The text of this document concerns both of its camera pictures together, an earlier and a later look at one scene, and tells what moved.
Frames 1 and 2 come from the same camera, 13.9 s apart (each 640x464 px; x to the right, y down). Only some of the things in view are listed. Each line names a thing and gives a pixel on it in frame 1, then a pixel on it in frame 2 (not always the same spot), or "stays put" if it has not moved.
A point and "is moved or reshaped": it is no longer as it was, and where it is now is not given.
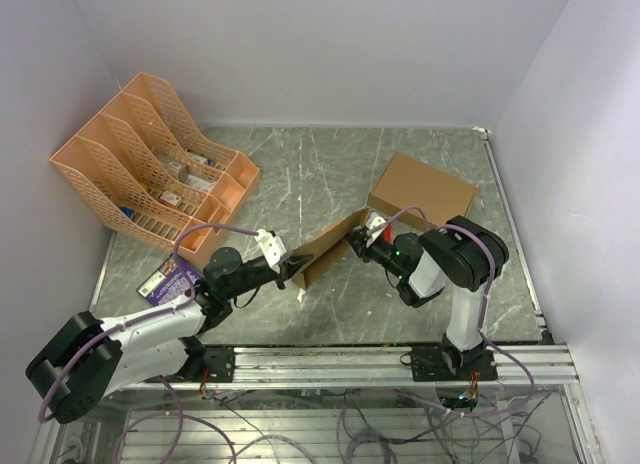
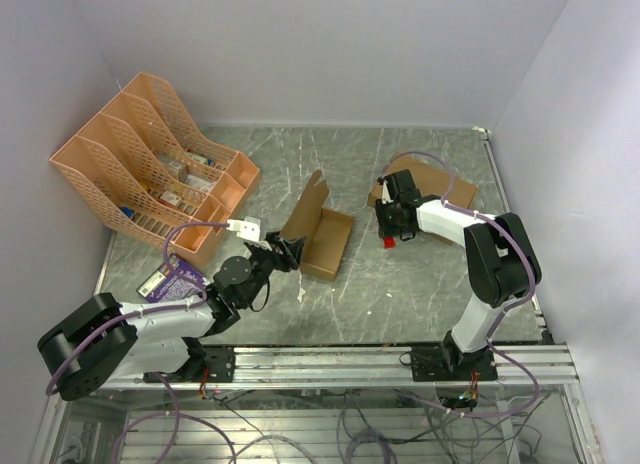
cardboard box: [328, 251] is moved or reshaped
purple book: [167, 284] stays put
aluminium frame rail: [311, 369] stays put
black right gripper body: [380, 251] → [388, 221]
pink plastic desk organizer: [144, 171] stays put
